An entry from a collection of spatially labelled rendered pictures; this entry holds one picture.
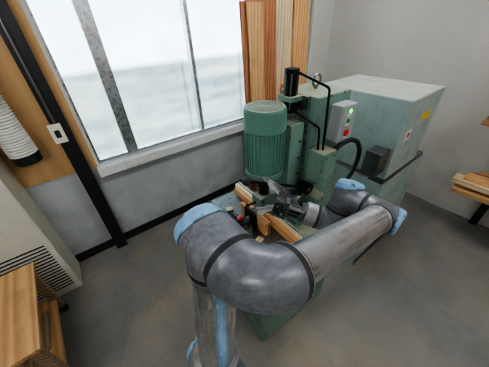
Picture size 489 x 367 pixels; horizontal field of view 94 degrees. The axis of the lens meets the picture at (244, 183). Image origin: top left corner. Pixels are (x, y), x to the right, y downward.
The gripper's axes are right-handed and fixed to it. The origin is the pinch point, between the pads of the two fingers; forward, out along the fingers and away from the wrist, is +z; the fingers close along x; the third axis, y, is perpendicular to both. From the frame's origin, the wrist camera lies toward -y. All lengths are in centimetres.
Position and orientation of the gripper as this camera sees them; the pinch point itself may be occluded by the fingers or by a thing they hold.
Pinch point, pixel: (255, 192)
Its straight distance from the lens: 93.2
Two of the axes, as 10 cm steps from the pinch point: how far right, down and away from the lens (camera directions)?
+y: -2.4, 3.2, -9.2
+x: -2.7, 8.9, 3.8
